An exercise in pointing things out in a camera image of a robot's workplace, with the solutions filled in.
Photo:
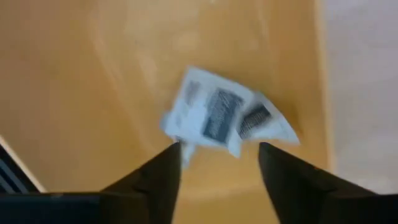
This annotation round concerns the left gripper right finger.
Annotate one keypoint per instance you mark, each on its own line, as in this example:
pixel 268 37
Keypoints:
pixel 304 199

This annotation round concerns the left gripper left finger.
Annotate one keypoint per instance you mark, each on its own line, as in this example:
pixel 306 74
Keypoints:
pixel 155 193

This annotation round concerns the white square packet dark print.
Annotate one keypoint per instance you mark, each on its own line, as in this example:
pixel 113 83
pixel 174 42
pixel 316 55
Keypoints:
pixel 202 102
pixel 273 127

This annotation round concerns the yellow plastic bin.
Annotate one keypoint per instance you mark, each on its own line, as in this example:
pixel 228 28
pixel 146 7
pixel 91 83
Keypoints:
pixel 93 77

